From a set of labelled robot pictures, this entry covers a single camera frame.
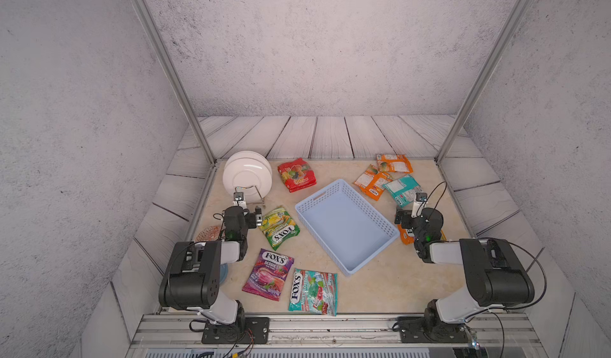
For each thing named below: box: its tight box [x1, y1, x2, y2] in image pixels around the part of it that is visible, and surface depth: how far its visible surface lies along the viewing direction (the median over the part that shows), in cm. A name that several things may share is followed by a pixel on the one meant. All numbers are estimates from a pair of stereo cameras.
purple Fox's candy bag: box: [241, 248, 295, 302], surface depth 84 cm
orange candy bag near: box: [353, 163, 394, 202], surface depth 113 cm
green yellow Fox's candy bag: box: [258, 205, 301, 251], surface depth 97 cm
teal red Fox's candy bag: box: [287, 268, 339, 317], surface depth 81 cm
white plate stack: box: [222, 150, 273, 204], surface depth 98 cm
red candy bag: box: [277, 157, 317, 194], surface depth 112 cm
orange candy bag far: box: [375, 153, 414, 174], surface depth 120 cm
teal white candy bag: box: [381, 174, 424, 208], surface depth 109 cm
